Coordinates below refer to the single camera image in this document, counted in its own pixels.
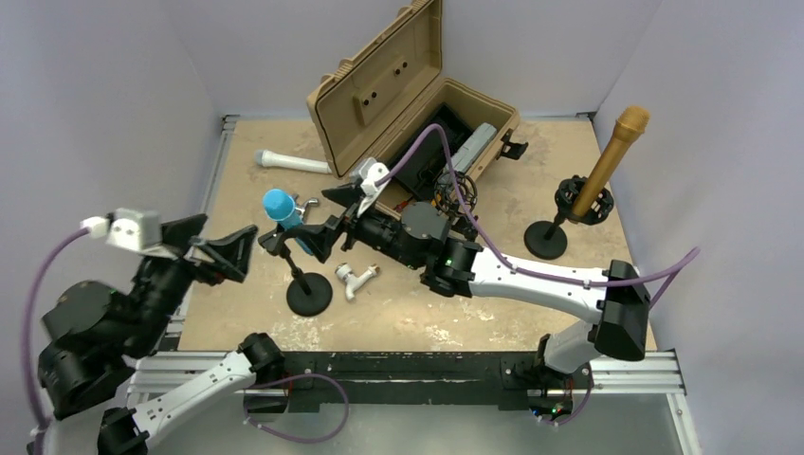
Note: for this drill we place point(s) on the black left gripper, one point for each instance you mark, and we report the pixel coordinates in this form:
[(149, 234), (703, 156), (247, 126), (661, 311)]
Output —
[(230, 257)]

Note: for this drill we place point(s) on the white mesh-head microphone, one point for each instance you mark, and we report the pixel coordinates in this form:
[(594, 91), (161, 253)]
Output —
[(269, 159)]

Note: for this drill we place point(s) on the black mounting base plate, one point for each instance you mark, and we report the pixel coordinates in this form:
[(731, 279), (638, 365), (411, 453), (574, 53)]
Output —
[(501, 380)]

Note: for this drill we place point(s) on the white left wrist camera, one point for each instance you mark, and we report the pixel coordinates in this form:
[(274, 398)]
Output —
[(131, 230)]

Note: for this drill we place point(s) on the black round-base shock mount stand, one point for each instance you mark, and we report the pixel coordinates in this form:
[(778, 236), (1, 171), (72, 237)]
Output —
[(546, 239)]

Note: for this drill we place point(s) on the gold microphone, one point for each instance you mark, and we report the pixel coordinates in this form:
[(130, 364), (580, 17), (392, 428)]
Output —
[(629, 126)]

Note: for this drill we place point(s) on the tan plastic tool case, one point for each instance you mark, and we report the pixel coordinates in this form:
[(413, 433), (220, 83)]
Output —
[(379, 101)]

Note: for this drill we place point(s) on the black tool tray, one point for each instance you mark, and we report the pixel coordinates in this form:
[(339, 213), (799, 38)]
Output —
[(420, 172)]

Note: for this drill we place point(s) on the grey plastic bit box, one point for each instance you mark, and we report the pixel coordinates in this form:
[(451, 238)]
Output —
[(473, 147)]

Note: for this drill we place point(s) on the chrome angle valve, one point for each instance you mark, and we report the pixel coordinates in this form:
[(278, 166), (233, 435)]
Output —
[(303, 207)]

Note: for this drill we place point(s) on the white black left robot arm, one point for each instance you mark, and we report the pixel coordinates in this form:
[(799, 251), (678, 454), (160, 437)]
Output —
[(95, 331)]

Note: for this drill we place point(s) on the white plastic faucet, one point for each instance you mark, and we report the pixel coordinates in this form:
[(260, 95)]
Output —
[(352, 282)]

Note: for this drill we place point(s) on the red handle tool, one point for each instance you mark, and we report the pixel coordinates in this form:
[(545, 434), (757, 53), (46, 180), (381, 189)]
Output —
[(403, 205)]

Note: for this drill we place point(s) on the blue microphone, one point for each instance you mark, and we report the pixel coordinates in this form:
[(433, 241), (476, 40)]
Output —
[(280, 207)]

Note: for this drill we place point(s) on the black tripod shock mount stand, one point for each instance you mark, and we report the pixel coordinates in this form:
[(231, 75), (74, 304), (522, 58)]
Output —
[(454, 195)]

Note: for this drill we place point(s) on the black round-base clip stand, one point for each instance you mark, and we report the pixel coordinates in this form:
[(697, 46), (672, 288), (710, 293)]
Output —
[(309, 293)]

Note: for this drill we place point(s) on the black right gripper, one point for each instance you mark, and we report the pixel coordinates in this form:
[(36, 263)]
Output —
[(320, 237)]

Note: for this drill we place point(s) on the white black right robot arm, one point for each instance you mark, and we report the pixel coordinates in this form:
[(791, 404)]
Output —
[(610, 304)]

